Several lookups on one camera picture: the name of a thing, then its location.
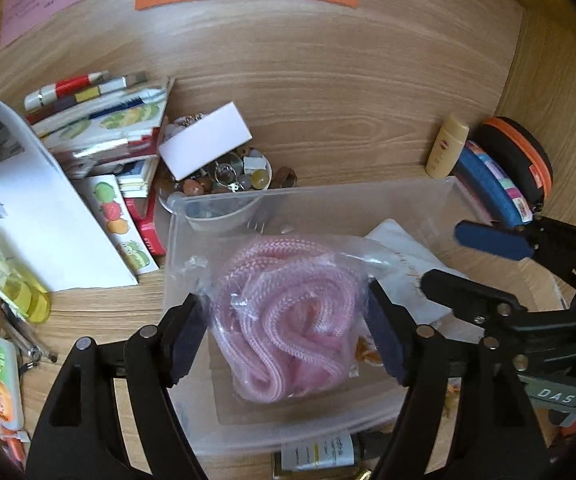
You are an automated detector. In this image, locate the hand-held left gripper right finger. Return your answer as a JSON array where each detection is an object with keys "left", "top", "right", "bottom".
[{"left": 365, "top": 279, "right": 551, "bottom": 480}]

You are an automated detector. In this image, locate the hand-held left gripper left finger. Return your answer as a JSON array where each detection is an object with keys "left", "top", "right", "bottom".
[{"left": 26, "top": 292, "right": 209, "bottom": 480}]

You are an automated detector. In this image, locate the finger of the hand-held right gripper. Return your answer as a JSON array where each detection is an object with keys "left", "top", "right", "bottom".
[
  {"left": 420, "top": 269, "right": 529, "bottom": 332},
  {"left": 454, "top": 217, "right": 569, "bottom": 262}
]

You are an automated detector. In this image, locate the pink rope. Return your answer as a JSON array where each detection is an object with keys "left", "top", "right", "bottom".
[{"left": 175, "top": 232, "right": 393, "bottom": 406}]

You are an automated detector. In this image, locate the green bottle black cap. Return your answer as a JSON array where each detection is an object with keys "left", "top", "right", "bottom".
[{"left": 272, "top": 432, "right": 393, "bottom": 480}]

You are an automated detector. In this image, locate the clear plastic storage box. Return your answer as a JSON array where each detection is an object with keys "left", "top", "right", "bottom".
[{"left": 163, "top": 176, "right": 569, "bottom": 457}]

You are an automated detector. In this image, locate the wooden desktop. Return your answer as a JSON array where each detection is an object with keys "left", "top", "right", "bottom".
[{"left": 0, "top": 70, "right": 576, "bottom": 480}]

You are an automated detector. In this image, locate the gold ornament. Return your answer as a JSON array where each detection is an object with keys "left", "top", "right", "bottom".
[{"left": 355, "top": 337, "right": 383, "bottom": 367}]

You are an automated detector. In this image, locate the blue patchwork pouch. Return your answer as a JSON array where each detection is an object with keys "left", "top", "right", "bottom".
[{"left": 455, "top": 141, "right": 534, "bottom": 228}]

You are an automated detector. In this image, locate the white paper bag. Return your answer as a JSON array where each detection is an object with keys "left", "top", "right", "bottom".
[{"left": 365, "top": 217, "right": 469, "bottom": 341}]

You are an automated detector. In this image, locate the black orange zip case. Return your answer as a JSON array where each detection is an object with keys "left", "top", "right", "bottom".
[{"left": 475, "top": 116, "right": 554, "bottom": 216}]

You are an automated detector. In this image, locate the cream yellow lotion bottle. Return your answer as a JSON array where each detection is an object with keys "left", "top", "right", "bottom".
[{"left": 425, "top": 115, "right": 470, "bottom": 179}]

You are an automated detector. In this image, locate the red cover book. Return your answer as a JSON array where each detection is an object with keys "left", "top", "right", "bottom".
[{"left": 122, "top": 130, "right": 166, "bottom": 258}]

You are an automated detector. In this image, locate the white bowl of trinkets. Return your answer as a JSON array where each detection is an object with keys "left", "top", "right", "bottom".
[{"left": 158, "top": 115, "right": 273, "bottom": 233}]

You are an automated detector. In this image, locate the fruit pattern box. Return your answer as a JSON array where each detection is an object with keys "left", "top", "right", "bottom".
[{"left": 82, "top": 175, "right": 159, "bottom": 272}]

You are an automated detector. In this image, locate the grey metal pen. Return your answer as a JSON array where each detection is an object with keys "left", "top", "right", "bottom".
[{"left": 0, "top": 302, "right": 59, "bottom": 376}]

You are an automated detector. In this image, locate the yellow liquid bottle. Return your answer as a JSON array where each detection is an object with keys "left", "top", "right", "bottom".
[{"left": 0, "top": 210, "right": 52, "bottom": 324}]

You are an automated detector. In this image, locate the white paper sheet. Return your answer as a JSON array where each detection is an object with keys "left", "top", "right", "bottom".
[{"left": 0, "top": 150, "right": 139, "bottom": 292}]

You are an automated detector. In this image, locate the green orange white tube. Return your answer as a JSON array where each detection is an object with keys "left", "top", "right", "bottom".
[{"left": 0, "top": 332, "right": 24, "bottom": 432}]

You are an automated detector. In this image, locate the small white cardboard box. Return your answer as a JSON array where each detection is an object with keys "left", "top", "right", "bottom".
[{"left": 158, "top": 101, "right": 253, "bottom": 181}]

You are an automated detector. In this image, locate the silver marker pen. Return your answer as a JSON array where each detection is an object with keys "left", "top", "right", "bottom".
[{"left": 98, "top": 72, "right": 147, "bottom": 95}]

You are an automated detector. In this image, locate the red white striped pen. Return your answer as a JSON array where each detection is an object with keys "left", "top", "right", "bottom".
[{"left": 24, "top": 71, "right": 111, "bottom": 112}]

